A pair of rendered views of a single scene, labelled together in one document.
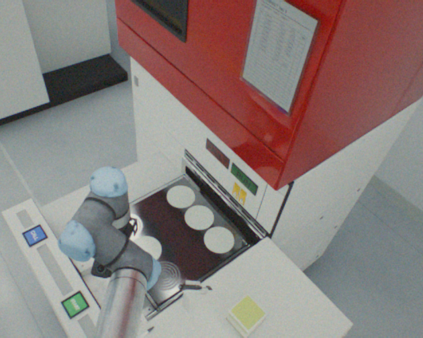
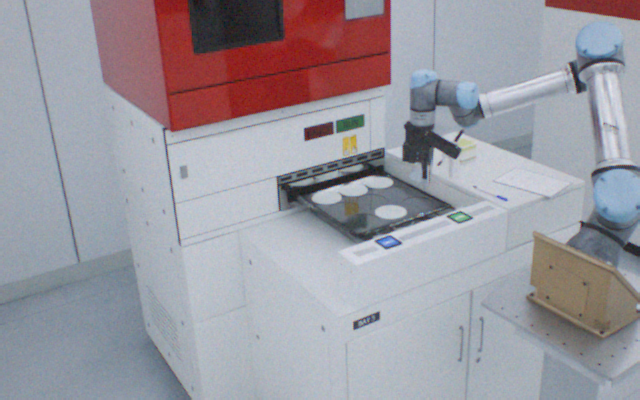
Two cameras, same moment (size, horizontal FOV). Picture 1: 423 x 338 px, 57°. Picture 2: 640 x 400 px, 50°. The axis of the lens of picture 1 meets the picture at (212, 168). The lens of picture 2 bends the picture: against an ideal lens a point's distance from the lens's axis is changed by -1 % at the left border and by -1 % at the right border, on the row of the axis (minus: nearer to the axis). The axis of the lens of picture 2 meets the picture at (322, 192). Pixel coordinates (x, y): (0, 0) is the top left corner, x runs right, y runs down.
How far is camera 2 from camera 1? 2.18 m
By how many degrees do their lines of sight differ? 63
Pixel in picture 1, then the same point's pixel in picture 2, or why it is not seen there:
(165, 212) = (346, 204)
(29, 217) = (363, 250)
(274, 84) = (370, 3)
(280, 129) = (382, 30)
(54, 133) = not seen: outside the picture
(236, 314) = (465, 145)
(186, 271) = (412, 194)
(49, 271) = (427, 233)
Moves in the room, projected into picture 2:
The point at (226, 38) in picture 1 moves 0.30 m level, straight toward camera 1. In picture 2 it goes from (325, 2) to (421, 1)
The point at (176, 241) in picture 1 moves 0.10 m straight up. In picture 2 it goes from (380, 199) to (380, 171)
